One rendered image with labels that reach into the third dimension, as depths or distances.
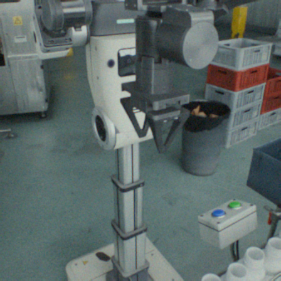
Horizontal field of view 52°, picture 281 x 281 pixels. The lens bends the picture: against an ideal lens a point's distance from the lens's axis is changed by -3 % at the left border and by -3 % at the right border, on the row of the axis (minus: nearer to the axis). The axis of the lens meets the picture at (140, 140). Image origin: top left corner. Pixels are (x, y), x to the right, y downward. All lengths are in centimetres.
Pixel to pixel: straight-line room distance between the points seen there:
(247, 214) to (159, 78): 50
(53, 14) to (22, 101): 348
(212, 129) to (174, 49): 228
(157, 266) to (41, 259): 85
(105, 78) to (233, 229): 55
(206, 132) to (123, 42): 184
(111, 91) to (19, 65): 317
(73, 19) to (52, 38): 14
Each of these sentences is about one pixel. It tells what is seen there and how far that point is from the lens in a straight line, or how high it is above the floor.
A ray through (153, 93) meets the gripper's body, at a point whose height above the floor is 149.
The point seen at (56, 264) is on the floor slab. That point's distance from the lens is 216.
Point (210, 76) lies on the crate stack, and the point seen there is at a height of 75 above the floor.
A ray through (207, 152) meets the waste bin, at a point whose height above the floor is 28.
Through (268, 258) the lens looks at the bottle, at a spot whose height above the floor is 113.
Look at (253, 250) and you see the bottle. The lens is 67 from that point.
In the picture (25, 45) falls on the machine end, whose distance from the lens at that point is 398.
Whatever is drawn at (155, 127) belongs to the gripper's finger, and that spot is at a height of 145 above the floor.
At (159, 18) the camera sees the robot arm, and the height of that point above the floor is 160.
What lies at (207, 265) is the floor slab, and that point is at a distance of 214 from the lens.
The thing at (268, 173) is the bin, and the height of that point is 86.
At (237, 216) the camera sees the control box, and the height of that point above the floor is 112.
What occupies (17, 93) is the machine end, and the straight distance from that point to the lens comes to 414.
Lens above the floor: 163
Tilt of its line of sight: 28 degrees down
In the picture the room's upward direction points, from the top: straight up
